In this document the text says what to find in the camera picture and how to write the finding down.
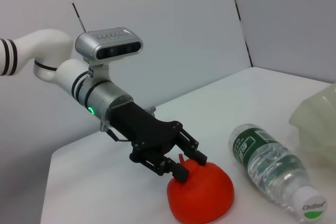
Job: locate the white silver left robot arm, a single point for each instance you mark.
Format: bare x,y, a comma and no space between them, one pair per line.
47,40

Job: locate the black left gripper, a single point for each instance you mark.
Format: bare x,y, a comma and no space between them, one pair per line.
141,132

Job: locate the translucent green fruit plate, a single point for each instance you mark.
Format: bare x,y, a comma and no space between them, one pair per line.
320,119

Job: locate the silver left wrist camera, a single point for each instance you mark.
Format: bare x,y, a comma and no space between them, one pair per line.
110,43

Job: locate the green label water bottle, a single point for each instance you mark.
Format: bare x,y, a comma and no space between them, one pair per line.
267,161

